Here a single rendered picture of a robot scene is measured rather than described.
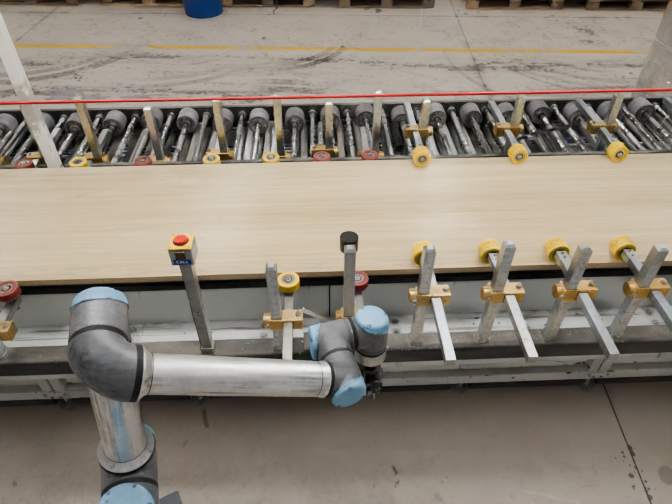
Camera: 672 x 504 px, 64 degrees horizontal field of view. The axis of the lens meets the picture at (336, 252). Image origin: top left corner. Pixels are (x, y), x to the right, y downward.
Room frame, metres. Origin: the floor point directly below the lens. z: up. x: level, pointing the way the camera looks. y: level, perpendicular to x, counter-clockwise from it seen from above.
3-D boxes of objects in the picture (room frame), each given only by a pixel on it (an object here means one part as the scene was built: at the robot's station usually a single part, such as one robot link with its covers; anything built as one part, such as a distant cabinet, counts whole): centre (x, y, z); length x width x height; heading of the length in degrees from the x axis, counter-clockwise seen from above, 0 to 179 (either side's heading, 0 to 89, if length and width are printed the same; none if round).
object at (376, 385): (0.92, -0.10, 0.97); 0.09 x 0.08 x 0.12; 2
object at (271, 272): (1.22, 0.21, 0.87); 0.03 x 0.03 x 0.48; 3
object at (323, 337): (0.89, 0.01, 1.14); 0.12 x 0.12 x 0.09; 17
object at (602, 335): (1.24, -0.83, 0.95); 0.50 x 0.04 x 0.04; 3
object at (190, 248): (1.21, 0.47, 1.18); 0.07 x 0.07 x 0.08; 3
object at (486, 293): (1.25, -0.57, 0.95); 0.13 x 0.06 x 0.05; 93
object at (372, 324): (0.93, -0.09, 1.14); 0.10 x 0.09 x 0.12; 107
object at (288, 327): (1.16, 0.16, 0.84); 0.43 x 0.03 x 0.04; 3
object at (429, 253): (1.24, -0.29, 0.93); 0.03 x 0.03 x 0.48; 3
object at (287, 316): (1.22, 0.18, 0.84); 0.13 x 0.06 x 0.05; 93
